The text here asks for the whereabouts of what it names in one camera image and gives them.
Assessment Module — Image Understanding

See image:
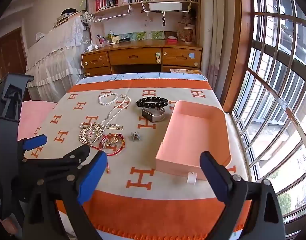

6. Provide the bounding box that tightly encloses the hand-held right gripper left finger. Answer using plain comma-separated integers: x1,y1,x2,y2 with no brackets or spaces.
23,151,108,240

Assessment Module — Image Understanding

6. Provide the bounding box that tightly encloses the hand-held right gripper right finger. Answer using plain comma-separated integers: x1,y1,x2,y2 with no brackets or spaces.
200,151,286,240

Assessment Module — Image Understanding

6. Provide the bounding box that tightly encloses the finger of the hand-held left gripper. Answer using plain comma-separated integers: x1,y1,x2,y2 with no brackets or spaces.
18,134,48,155
19,144,91,178

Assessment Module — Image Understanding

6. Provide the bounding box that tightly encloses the red cord bangle bracelet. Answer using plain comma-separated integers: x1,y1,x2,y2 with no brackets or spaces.
92,133,126,174

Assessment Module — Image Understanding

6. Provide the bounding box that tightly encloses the gold rhinestone hair comb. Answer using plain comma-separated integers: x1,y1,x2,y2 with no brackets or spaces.
79,124,105,145

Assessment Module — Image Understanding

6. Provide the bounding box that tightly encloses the pink cardboard box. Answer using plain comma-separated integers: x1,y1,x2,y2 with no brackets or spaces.
155,100,232,184

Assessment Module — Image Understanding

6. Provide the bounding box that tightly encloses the long white pearl necklace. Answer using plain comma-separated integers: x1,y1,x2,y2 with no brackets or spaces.
100,94,131,128

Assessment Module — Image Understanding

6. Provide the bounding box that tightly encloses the white pearl bracelet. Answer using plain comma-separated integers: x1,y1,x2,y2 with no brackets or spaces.
98,92,119,106

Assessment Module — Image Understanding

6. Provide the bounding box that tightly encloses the silver smart band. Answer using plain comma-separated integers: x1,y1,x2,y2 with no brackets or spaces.
141,107,166,123

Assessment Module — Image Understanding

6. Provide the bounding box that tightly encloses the black bead bracelet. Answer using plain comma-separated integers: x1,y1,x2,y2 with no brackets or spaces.
136,96,170,110

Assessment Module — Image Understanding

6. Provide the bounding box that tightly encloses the orange and beige printed blanket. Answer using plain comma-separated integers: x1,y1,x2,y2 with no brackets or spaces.
23,79,252,240

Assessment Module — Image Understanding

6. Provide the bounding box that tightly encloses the brown wooden door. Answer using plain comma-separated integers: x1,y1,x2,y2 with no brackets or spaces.
0,27,27,85

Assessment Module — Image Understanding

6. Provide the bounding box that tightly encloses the pale blue patterned sheet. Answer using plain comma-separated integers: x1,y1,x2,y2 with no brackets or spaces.
75,72,208,85

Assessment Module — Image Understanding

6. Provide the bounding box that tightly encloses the orange printed booklet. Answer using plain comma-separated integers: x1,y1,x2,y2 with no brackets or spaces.
170,68,202,75

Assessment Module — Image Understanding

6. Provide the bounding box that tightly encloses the metal window grille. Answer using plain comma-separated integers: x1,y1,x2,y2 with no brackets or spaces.
231,0,306,230

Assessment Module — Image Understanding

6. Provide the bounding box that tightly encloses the stack of books with hat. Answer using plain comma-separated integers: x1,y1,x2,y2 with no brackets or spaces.
53,9,78,28

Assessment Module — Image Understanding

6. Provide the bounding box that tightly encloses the wooden desk with drawers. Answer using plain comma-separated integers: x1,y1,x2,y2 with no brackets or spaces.
81,39,203,78

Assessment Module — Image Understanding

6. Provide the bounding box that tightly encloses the brown paper cup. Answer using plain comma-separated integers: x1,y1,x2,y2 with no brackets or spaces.
184,26,195,43

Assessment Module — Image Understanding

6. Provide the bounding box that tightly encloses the beige curtain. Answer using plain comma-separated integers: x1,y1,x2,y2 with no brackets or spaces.
205,0,230,90

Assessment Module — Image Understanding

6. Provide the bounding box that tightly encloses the strip of green pictures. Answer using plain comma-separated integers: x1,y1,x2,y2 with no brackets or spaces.
129,31,165,40

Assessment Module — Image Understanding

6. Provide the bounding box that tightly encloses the white plastic tray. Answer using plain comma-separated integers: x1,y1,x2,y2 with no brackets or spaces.
148,2,183,11

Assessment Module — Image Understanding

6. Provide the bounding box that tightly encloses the white cable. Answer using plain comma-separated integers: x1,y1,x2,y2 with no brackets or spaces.
76,49,90,85

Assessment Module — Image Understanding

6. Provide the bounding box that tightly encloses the empty white wire basket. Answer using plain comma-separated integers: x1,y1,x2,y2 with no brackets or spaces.
90,3,133,22

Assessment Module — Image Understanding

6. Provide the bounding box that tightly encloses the white wire basket with tray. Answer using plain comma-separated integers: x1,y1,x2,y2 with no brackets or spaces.
141,0,192,15

